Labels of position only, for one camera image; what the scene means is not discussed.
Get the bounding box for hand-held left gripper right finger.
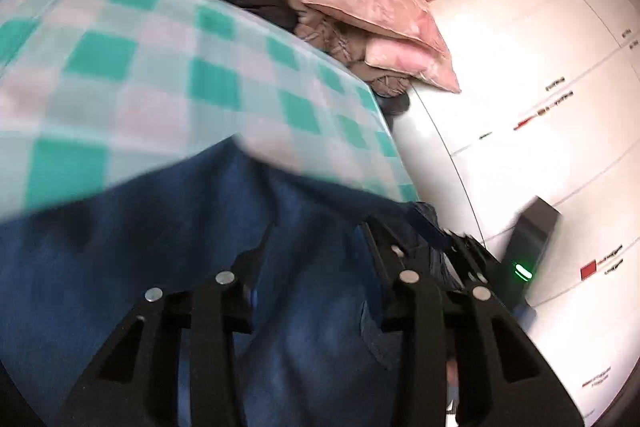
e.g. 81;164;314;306
357;219;583;427

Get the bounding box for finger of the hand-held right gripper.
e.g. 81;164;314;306
444;231;502;290
411;203;453;252

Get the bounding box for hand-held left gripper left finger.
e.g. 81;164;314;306
65;224;276;427

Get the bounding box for blue denim pants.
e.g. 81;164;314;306
0;139;453;427

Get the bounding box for small pink pillow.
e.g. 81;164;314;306
365;34;462;94

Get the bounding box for brown patterned blanket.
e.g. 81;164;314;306
292;9;413;98

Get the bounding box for green checkered cloth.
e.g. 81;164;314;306
0;0;421;228

